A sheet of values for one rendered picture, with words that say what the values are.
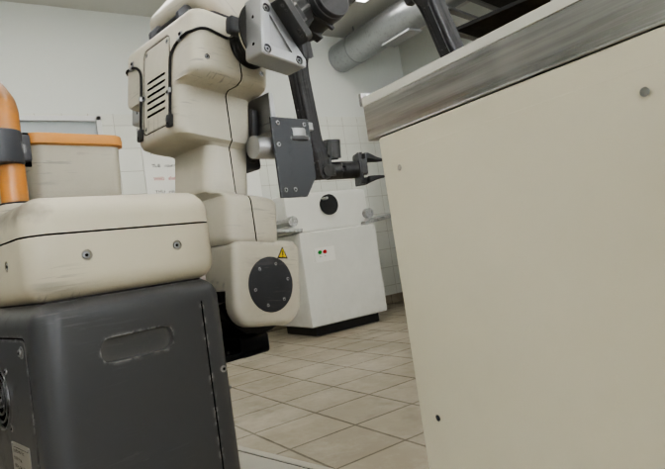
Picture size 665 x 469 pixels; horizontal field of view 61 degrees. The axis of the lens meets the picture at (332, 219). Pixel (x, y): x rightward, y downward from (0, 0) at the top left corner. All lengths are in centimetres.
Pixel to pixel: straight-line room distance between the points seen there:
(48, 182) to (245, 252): 35
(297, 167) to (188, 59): 29
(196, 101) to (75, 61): 425
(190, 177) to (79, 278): 45
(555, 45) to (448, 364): 37
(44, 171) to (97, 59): 447
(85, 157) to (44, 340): 32
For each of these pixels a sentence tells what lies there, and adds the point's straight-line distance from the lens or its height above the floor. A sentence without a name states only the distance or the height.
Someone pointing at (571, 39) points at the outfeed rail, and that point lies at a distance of 58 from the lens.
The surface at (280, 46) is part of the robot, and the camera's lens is 103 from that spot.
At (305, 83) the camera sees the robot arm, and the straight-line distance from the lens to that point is 173.
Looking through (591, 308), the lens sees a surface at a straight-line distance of 56.
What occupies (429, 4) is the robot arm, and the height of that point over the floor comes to 123.
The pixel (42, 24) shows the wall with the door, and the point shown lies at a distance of 539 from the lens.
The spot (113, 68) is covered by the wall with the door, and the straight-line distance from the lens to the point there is 536.
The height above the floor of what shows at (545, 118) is 79.
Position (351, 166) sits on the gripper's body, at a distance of 181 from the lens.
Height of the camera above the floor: 70
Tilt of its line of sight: 3 degrees up
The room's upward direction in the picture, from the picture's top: 8 degrees counter-clockwise
